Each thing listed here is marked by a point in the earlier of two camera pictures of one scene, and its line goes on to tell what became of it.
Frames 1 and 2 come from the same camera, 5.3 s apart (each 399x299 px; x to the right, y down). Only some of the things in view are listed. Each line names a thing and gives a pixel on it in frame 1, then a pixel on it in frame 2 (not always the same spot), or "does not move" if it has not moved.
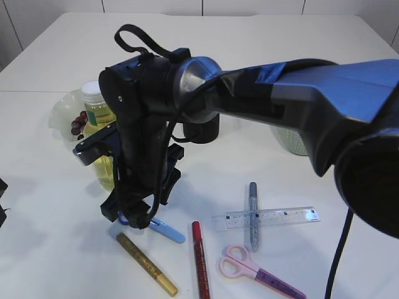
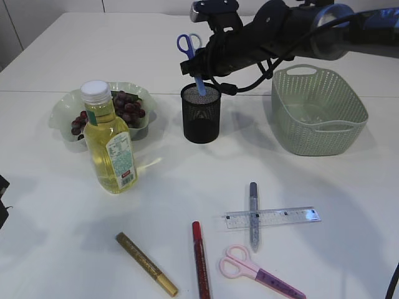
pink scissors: (235, 265) does not move
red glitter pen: (200, 262) does not move
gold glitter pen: (159, 277) does not move
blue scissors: (160, 228) → (188, 43)
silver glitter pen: (254, 217) does not move
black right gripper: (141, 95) → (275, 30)
